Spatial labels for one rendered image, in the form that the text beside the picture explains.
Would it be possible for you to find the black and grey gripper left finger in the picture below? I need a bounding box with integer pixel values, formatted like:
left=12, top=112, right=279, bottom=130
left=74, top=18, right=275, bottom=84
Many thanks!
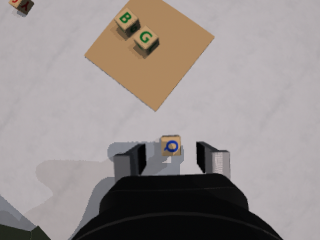
left=113, top=144, right=146, bottom=183

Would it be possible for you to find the tan square mat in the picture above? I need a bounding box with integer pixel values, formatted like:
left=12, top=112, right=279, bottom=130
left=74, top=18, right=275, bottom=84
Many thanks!
left=84, top=0, right=215, bottom=111

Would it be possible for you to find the tan letter block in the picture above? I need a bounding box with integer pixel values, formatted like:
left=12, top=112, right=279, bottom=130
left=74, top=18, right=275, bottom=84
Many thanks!
left=9, top=0, right=34, bottom=15
left=114, top=7, right=141, bottom=38
left=161, top=135, right=181, bottom=156
left=133, top=25, right=159, bottom=56

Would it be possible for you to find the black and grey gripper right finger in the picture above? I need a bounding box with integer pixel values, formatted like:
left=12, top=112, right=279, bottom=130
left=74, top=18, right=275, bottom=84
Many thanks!
left=196, top=141, right=230, bottom=180

